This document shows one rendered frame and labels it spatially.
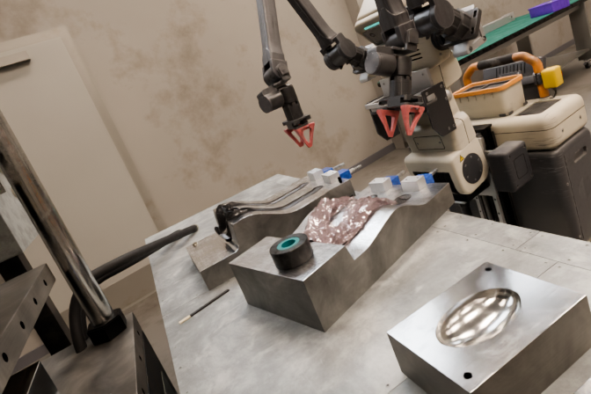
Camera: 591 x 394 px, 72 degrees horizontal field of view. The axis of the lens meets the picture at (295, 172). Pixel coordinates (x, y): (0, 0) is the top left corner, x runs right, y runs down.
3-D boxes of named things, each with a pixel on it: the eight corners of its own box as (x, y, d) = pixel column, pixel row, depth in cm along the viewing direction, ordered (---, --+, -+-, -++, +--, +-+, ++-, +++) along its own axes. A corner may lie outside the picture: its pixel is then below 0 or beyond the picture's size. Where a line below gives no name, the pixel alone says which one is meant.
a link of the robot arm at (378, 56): (419, 28, 104) (395, 38, 112) (384, 20, 99) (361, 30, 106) (418, 76, 104) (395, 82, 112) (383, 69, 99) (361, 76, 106)
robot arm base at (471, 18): (482, 8, 114) (447, 21, 125) (463, -4, 110) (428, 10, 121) (477, 38, 114) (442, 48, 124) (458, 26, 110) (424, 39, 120)
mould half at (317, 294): (375, 201, 123) (362, 168, 120) (455, 201, 102) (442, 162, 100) (247, 303, 93) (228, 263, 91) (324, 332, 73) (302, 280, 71)
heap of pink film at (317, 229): (353, 202, 112) (343, 177, 110) (406, 203, 98) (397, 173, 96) (285, 254, 97) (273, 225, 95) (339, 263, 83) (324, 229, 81)
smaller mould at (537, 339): (497, 298, 65) (485, 260, 63) (598, 341, 51) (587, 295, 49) (401, 372, 58) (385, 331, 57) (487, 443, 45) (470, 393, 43)
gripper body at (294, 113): (295, 127, 128) (287, 105, 126) (283, 127, 137) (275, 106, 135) (312, 119, 130) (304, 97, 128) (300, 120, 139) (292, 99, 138)
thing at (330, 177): (360, 172, 134) (353, 157, 133) (368, 173, 130) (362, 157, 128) (326, 190, 130) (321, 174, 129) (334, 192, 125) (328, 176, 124)
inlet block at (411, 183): (431, 178, 115) (426, 161, 114) (447, 178, 111) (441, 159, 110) (406, 200, 107) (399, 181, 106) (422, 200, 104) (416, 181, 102)
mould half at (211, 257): (321, 194, 148) (308, 161, 145) (360, 206, 124) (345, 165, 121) (193, 263, 132) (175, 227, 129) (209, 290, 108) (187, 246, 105)
